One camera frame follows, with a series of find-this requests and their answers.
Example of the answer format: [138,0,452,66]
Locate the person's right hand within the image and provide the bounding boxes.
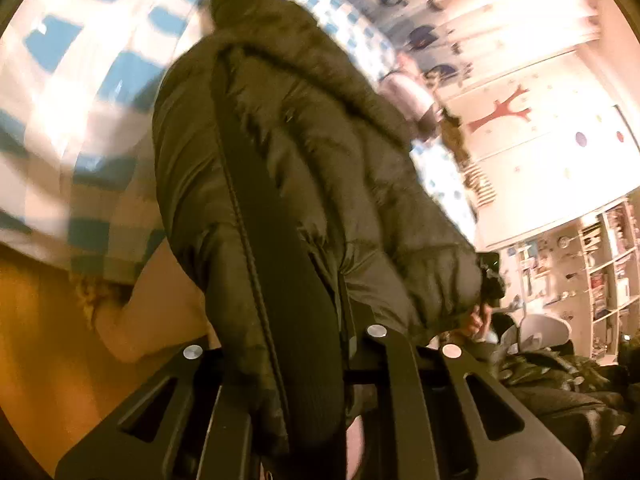
[460,306,493,342]

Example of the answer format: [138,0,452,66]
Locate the blue checkered bed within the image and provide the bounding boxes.
[0,0,478,306]

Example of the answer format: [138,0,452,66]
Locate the striped fabric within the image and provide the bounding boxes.
[462,160,496,208]

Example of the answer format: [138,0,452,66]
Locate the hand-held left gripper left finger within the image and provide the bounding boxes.
[55,342,261,480]

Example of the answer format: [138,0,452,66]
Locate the black puffer jacket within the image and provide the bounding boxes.
[150,0,488,480]

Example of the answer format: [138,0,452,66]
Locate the white chair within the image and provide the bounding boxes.
[500,312,573,356]

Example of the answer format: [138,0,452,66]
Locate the cluttered white bookshelf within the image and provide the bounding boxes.
[500,197,640,361]

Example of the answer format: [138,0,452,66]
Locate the whale print curtain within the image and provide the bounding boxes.
[300,0,601,81]

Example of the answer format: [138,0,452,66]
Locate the brown cloth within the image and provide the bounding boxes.
[440,110,473,161]

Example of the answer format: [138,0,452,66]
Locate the white wardrobe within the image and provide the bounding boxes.
[440,25,640,251]

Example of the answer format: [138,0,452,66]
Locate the pink grey folded jacket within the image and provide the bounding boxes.
[380,52,443,141]

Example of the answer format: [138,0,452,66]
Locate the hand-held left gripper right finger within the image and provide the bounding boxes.
[342,280,583,480]

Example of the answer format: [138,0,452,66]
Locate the black clothing pile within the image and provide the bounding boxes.
[480,345,640,480]

